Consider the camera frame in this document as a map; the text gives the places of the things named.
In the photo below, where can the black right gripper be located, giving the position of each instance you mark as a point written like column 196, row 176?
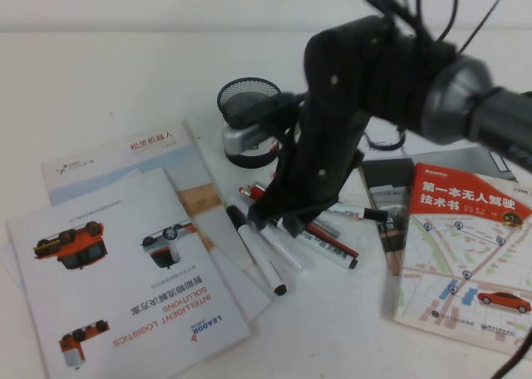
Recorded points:
column 328, row 125

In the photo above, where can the white marker with black cap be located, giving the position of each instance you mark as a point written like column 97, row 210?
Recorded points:
column 374, row 215
column 328, row 249

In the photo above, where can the plain white pen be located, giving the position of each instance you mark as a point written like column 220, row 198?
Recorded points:
column 278, row 246

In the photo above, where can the red pen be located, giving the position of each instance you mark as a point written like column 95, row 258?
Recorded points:
column 257, row 192

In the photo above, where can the black mesh pen holder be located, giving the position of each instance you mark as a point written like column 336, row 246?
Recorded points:
column 245, row 96

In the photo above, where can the white marker with black ends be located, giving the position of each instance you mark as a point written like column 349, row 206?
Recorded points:
column 255, row 250

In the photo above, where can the red pencil with eraser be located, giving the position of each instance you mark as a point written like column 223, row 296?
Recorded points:
column 244, row 191

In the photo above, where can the AgileX brochure with room photo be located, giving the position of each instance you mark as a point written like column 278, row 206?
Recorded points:
column 386, row 196

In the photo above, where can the AgileX brochure with wood photo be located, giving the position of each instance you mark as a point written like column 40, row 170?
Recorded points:
column 158, row 154

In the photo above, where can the Leador logistics brochure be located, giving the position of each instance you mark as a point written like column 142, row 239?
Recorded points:
column 124, row 279

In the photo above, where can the orange map cover book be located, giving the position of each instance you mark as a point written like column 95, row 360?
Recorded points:
column 457, row 250

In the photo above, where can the plain white paper sheet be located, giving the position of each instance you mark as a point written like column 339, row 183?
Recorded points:
column 8, row 262

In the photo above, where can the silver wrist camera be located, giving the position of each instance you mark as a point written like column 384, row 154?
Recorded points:
column 239, row 138

